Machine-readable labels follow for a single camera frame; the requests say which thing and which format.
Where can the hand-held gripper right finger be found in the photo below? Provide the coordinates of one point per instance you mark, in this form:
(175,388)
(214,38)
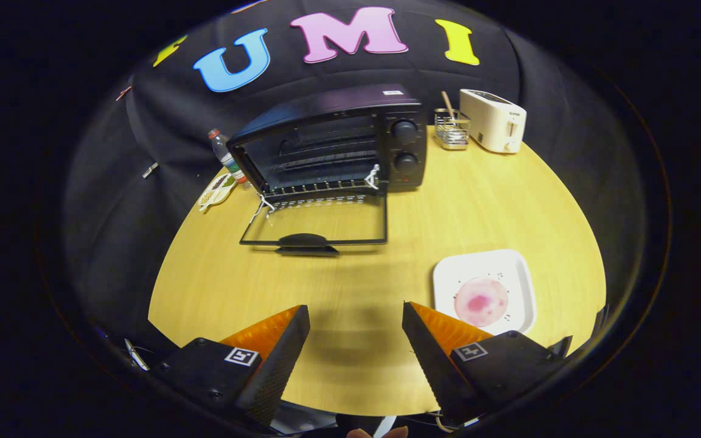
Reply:
(432,365)

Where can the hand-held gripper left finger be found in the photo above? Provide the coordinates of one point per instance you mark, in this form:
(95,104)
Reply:
(277,377)

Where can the round pink food slice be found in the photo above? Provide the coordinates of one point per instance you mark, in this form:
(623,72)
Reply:
(481,301)

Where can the white square plate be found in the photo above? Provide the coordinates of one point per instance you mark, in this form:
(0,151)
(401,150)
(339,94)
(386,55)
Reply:
(515,274)

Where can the black toaster oven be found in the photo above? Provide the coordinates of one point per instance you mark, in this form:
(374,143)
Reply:
(326,106)

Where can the white bread toaster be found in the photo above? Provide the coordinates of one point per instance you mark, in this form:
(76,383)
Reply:
(490,121)

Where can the leaf-shaped snack packet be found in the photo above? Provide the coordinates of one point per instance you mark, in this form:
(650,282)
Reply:
(216,191)

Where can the clear plastic bottle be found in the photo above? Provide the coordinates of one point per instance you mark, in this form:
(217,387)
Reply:
(226,155)

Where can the wooden utensil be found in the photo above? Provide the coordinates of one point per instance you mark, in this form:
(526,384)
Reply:
(447,103)

